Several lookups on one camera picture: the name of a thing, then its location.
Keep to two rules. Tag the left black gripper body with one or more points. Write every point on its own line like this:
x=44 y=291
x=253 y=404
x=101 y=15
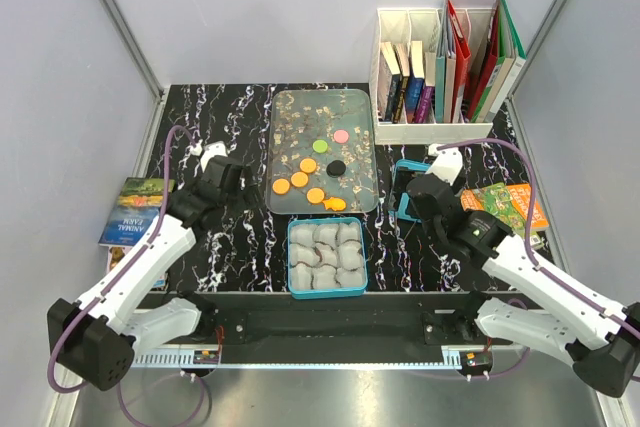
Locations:
x=195 y=186

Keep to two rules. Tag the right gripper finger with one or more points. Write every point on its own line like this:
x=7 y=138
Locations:
x=404 y=172
x=399 y=205

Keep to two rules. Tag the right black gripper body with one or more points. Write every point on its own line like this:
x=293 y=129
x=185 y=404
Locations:
x=456 y=194

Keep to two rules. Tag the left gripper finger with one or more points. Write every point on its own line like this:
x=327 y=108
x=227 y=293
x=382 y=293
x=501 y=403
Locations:
x=251 y=196
x=247 y=178

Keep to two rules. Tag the black sandwich cookie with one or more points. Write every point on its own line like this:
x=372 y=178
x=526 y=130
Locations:
x=336 y=168

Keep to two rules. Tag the pink round cookie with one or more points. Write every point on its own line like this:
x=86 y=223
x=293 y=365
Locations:
x=341 y=136

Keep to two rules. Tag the green round cookie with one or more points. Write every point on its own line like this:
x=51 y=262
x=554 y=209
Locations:
x=320 y=146

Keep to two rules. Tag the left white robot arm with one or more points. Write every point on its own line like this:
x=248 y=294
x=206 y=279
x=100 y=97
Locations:
x=99 y=335

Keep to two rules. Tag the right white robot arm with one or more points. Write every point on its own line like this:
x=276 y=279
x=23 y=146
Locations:
x=598 y=338

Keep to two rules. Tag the teal tin lid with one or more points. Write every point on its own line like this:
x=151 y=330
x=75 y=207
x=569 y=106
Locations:
x=420 y=169

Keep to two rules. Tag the orange round cookie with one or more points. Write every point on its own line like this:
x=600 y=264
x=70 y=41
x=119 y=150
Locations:
x=308 y=165
x=315 y=195
x=281 y=186
x=299 y=179

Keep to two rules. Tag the purple paperback book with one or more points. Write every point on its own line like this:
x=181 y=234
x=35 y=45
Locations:
x=428 y=90

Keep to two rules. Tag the orange fish cookie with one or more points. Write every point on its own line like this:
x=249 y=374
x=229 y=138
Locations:
x=335 y=204

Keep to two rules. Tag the orange treehouse book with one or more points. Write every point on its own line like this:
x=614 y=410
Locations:
x=509 y=203

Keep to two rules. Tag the floral glass tray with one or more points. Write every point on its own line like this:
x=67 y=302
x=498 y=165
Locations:
x=300 y=117

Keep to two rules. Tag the blue paperback book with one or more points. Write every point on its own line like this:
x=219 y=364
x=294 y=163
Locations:
x=416 y=79

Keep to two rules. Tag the teal cookie tin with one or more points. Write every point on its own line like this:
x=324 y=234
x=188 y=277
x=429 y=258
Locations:
x=326 y=258

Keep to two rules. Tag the white book organizer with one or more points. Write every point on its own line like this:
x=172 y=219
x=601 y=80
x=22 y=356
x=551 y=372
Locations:
x=404 y=25

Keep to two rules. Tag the teal folder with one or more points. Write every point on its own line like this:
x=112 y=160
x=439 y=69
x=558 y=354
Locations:
x=440 y=69

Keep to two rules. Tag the red folder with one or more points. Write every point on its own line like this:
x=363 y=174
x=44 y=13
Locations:
x=462 y=54

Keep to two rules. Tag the book under Animal Farm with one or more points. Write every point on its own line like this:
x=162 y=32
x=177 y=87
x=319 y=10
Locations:
x=115 y=254

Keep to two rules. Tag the green folder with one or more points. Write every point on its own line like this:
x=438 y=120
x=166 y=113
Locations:
x=497 y=66

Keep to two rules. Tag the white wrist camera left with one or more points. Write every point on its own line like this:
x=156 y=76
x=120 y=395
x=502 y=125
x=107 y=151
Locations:
x=207 y=152

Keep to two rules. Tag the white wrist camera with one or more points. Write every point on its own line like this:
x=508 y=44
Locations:
x=447 y=164
x=207 y=152

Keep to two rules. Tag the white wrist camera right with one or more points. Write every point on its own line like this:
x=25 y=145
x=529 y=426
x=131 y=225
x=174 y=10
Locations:
x=447 y=164

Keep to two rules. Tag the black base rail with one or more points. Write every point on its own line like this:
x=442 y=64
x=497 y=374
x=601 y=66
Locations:
x=379 y=328

